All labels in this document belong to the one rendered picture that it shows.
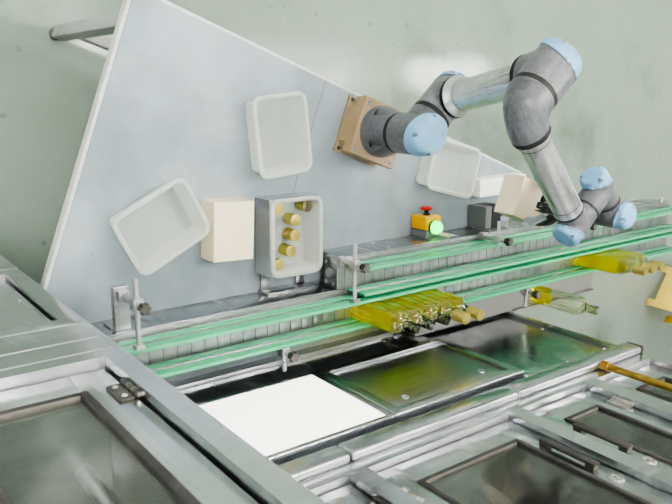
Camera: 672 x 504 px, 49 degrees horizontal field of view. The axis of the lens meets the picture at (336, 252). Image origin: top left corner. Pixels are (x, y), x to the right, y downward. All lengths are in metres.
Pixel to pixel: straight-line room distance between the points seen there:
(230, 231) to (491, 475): 0.90
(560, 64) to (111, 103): 1.06
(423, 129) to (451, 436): 0.81
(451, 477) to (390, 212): 1.02
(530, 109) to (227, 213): 0.81
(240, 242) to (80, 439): 1.08
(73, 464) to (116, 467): 0.05
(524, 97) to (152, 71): 0.90
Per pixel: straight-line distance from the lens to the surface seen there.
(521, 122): 1.73
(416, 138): 2.02
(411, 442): 1.73
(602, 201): 2.02
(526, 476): 1.69
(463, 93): 2.01
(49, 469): 0.96
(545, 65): 1.77
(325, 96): 2.19
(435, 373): 2.05
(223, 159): 2.02
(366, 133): 2.15
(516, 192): 2.25
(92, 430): 1.03
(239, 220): 1.98
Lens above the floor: 2.52
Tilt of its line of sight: 51 degrees down
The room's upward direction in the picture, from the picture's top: 107 degrees clockwise
